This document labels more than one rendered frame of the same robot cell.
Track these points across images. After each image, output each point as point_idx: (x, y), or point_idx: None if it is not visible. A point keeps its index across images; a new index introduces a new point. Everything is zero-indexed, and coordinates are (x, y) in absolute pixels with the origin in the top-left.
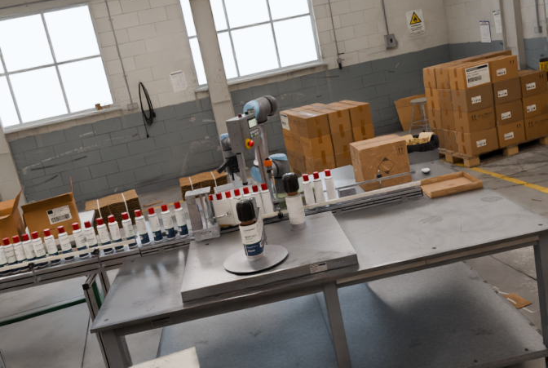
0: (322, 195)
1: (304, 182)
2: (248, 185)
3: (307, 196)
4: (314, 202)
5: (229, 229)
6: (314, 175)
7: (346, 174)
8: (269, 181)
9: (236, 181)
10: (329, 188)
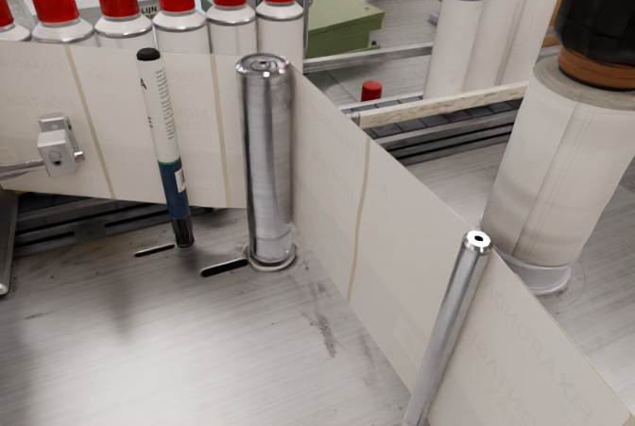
0: (501, 59)
1: None
2: None
3: (452, 58)
4: (462, 87)
5: (77, 209)
6: None
7: None
8: None
9: None
10: (536, 36)
